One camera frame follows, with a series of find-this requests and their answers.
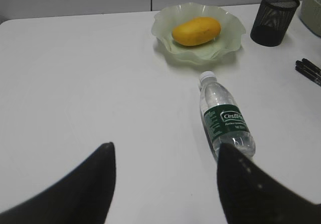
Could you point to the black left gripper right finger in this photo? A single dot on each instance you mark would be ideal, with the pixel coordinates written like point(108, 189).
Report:
point(249, 195)

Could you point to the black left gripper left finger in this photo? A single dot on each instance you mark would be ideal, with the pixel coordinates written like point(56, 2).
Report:
point(82, 196)

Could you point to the clear water bottle green label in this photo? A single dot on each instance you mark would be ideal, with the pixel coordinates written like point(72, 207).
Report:
point(222, 117)

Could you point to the yellow mango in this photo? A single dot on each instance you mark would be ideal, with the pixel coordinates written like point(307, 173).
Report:
point(197, 31)

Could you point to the frosted green wavy glass plate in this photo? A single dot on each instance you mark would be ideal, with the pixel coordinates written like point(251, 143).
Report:
point(229, 39)

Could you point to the black mesh pen holder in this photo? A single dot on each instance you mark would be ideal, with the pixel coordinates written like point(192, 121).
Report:
point(272, 21)

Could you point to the light green plastic basket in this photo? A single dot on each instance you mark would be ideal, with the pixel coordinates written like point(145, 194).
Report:
point(310, 15)

